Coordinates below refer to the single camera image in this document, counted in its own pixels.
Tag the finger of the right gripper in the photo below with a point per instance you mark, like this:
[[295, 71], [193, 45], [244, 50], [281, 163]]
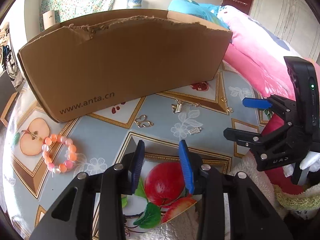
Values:
[[267, 103], [252, 138]]

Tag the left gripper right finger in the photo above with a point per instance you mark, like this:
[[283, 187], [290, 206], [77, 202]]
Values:
[[205, 180]]

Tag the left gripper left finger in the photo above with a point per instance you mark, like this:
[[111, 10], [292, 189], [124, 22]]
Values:
[[119, 179]]

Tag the gold silver chain charm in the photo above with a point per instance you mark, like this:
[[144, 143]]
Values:
[[179, 105]]

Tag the white gloved hand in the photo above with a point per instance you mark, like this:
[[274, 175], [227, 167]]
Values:
[[311, 161]]

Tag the pink floral blanket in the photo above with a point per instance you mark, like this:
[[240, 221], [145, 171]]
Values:
[[258, 55]]

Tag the fruit pattern table cover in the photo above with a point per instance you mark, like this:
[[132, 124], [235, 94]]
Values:
[[104, 137]]

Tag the brown cardboard box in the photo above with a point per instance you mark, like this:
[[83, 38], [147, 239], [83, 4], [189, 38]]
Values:
[[99, 60]]

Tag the blue pillow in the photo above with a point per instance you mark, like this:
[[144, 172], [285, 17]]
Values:
[[201, 10]]

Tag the blue water jug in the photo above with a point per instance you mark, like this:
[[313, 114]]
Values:
[[134, 4]]

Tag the pink rolled mat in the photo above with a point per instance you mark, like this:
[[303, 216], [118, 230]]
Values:
[[49, 19]]

